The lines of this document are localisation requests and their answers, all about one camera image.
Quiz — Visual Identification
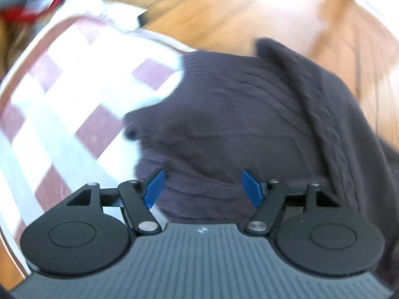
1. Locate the white black box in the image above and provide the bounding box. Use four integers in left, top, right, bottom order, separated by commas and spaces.
100, 1, 148, 32

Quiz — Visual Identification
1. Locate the striped grey red white rug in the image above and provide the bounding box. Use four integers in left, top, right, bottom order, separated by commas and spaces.
1, 16, 191, 287

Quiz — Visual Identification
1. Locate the dark brown knit sweater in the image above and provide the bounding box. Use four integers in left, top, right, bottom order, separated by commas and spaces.
124, 39, 398, 287

